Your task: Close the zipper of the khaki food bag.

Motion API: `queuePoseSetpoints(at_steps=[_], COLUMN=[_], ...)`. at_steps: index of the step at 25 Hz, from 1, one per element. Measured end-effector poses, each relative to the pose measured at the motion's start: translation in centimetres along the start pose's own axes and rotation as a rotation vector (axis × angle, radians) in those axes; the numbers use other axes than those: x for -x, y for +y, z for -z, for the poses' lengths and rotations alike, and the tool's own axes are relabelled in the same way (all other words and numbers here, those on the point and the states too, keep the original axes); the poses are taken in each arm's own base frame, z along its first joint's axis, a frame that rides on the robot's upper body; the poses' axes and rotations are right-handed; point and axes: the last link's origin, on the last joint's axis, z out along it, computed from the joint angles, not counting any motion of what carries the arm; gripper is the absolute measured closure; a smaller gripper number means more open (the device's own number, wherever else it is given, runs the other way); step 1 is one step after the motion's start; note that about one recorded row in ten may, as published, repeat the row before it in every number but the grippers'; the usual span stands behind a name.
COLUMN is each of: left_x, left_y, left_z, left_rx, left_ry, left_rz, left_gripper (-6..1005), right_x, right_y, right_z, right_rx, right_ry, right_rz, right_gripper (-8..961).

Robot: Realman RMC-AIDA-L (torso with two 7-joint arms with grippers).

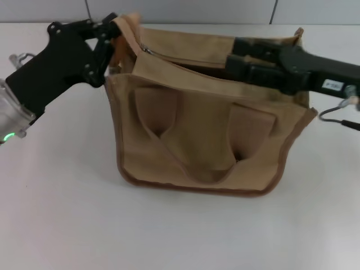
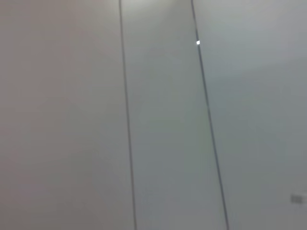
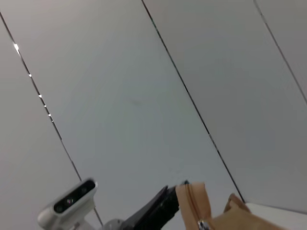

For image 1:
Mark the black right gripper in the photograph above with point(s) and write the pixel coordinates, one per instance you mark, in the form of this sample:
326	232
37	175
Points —
323	73

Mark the silver zipper pull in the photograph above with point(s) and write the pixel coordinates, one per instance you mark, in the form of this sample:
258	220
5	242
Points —
146	50

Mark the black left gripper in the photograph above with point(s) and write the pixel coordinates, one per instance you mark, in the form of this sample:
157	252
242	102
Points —
64	62

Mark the khaki fabric food bag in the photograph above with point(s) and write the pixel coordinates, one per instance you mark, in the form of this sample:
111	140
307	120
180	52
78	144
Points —
202	146

